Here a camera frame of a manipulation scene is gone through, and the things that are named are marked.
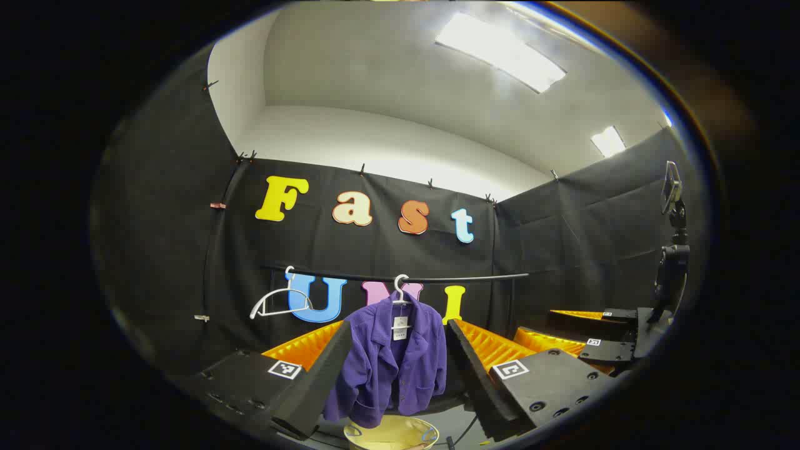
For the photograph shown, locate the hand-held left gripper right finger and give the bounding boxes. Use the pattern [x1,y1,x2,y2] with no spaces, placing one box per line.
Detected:
[445,319,618,442]

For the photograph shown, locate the small ceiling light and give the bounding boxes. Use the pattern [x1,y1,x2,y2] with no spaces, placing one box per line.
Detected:
[591,125,627,158]

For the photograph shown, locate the white plastic hanger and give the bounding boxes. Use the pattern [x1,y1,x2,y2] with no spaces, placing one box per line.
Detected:
[391,274,417,307]
[250,266,313,321]

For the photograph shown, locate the purple ribbed jacket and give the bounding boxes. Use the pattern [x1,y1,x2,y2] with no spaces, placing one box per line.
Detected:
[322,291,448,429]

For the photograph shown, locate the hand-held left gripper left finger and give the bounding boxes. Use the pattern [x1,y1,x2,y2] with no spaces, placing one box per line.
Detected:
[181,320,354,441]

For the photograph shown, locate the large rectangular ceiling light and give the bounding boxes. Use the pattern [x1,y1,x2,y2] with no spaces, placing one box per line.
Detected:
[436,11,568,94]

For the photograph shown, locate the cream laundry hamper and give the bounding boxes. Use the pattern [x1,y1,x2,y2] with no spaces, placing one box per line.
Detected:
[342,414,440,450]

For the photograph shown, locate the black cable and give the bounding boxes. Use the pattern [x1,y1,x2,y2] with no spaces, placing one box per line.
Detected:
[445,414,481,448]

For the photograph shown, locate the black clothes rail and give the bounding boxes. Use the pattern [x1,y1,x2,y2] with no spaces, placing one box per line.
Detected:
[261,265,531,329]

